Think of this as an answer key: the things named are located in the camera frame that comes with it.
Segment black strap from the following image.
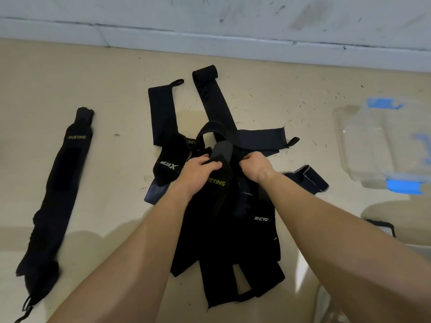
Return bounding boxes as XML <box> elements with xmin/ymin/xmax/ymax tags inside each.
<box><xmin>365</xmin><ymin>218</ymin><xmax>396</xmax><ymax>238</ymax></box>

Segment dark wrap with end loop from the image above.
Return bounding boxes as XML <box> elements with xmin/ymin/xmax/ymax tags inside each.
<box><xmin>235</xmin><ymin>127</ymin><xmax>300</xmax><ymax>157</ymax></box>

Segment black wrap with thumb loop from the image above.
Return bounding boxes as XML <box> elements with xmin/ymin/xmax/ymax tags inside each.
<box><xmin>148</xmin><ymin>79</ymin><xmax>185</xmax><ymax>147</ymax></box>

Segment wide black wrap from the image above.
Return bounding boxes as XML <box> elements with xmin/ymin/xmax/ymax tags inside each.
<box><xmin>198</xmin><ymin>255</ymin><xmax>286</xmax><ymax>309</ymax></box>

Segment person's left hand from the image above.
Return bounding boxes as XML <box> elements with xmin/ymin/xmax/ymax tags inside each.
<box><xmin>175</xmin><ymin>155</ymin><xmax>223</xmax><ymax>202</ymax></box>

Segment black wrap small white print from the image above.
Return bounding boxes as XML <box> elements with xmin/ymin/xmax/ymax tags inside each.
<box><xmin>236</xmin><ymin>176</ymin><xmax>282</xmax><ymax>264</ymax></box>

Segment black wrap with rolled end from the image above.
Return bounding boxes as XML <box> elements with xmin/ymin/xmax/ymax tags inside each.
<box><xmin>192</xmin><ymin>65</ymin><xmax>239</xmax><ymax>132</ymax></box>

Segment short black wrap white print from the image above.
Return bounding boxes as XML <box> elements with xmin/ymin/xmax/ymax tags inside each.
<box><xmin>152</xmin><ymin>132</ymin><xmax>191</xmax><ymax>186</ymax></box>

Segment long black wrist wrap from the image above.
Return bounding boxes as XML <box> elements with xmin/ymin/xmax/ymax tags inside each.
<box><xmin>14</xmin><ymin>107</ymin><xmax>95</xmax><ymax>323</ymax></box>

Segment black wrap with yellow print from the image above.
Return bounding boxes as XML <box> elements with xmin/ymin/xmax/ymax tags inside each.
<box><xmin>170</xmin><ymin>141</ymin><xmax>238</xmax><ymax>278</ymax></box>

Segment navy wrap with white edging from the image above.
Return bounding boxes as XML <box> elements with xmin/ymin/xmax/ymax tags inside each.
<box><xmin>282</xmin><ymin>165</ymin><xmax>330</xmax><ymax>196</ymax></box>

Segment person's right forearm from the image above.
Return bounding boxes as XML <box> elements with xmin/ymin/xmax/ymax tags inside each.
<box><xmin>260</xmin><ymin>171</ymin><xmax>431</xmax><ymax>323</ymax></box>

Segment clear plastic box blue latches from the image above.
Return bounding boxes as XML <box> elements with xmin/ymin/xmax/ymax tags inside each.
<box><xmin>332</xmin><ymin>97</ymin><xmax>431</xmax><ymax>195</ymax></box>

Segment navy blue wrap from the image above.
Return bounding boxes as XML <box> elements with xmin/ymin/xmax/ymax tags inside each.
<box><xmin>144</xmin><ymin>178</ymin><xmax>173</xmax><ymax>206</ymax></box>

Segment person's left forearm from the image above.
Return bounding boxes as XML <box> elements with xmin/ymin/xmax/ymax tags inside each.
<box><xmin>47</xmin><ymin>183</ymin><xmax>203</xmax><ymax>323</ymax></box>

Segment person's right hand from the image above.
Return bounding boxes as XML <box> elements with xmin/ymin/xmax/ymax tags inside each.
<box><xmin>238</xmin><ymin>152</ymin><xmax>280</xmax><ymax>193</ymax></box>

